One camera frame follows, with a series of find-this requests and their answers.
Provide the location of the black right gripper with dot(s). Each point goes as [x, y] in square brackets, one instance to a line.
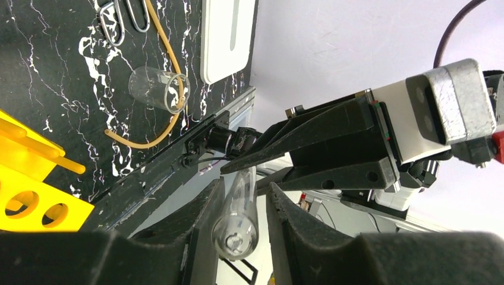
[339, 145]

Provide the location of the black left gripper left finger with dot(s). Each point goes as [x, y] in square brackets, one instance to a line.
[176, 250]

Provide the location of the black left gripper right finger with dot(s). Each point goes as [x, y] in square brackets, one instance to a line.
[306, 251]

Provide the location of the clear glass test tube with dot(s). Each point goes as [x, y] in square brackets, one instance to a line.
[235, 234]

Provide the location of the yellow test tube rack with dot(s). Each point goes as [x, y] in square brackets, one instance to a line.
[28, 204]

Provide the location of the small clear glass beaker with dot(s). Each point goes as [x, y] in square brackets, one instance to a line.
[161, 89]

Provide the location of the white bin lid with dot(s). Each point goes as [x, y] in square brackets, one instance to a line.
[226, 30]

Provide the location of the aluminium frame rail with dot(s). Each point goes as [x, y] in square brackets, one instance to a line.
[240, 109]

